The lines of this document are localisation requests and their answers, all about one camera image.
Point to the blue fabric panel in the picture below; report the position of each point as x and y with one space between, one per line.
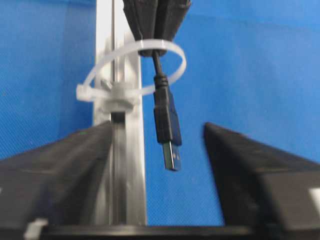
253 66

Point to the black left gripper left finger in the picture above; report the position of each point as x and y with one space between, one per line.
57 182

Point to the aluminium frame rail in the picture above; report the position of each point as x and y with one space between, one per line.
121 199

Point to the white zip tie mount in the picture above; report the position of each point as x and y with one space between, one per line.
117 100

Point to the white zip tie loop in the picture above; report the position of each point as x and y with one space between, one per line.
129 63

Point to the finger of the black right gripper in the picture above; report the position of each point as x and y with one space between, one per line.
169 17
141 17

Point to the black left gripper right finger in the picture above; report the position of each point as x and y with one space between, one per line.
263 187

